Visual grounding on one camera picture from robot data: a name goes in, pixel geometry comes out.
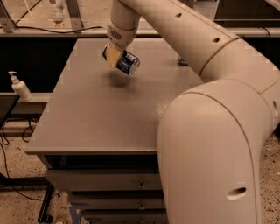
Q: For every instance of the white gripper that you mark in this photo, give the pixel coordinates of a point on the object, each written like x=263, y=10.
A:
x=120, y=37

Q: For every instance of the blue pepsi can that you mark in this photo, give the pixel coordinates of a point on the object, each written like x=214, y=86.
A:
x=128, y=63

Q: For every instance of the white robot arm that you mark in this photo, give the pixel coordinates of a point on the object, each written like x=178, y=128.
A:
x=209, y=138

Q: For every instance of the tall blue energy drink can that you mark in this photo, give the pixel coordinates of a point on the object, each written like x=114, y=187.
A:
x=182, y=62

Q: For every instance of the grey drawer cabinet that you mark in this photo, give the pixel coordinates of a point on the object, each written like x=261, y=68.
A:
x=97, y=136

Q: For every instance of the white pump dispenser bottle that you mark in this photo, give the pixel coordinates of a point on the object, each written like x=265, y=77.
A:
x=20, y=87

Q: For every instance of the black stand leg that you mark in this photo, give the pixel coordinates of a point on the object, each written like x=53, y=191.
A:
x=28, y=183

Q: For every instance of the white bottle behind rail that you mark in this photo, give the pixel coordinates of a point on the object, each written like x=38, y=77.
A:
x=58, y=12

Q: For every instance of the grey metal rail frame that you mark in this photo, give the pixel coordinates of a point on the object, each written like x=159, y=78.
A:
x=84, y=16

